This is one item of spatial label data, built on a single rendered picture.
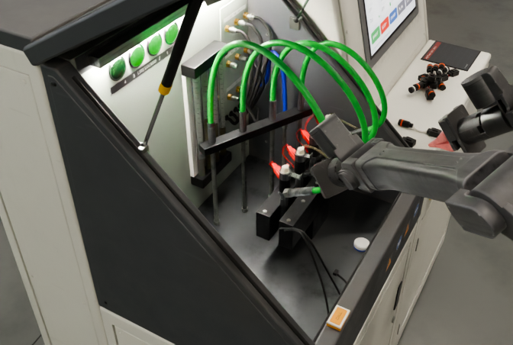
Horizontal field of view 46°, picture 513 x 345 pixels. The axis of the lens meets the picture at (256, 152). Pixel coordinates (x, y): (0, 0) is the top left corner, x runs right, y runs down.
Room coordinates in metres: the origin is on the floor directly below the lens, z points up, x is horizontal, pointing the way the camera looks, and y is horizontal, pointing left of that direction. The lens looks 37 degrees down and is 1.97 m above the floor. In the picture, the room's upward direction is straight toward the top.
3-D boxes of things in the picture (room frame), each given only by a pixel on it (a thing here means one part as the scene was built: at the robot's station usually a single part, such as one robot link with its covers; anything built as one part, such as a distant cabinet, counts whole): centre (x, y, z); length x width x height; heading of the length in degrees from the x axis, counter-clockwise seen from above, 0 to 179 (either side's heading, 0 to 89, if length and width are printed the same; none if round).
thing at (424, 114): (1.63, -0.54, 0.97); 0.70 x 0.22 x 0.03; 150
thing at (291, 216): (1.20, -0.13, 0.91); 0.34 x 0.10 x 0.15; 150
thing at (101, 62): (1.23, 0.16, 1.43); 0.54 x 0.03 x 0.02; 150
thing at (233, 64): (1.44, 0.04, 1.20); 0.13 x 0.03 x 0.31; 150
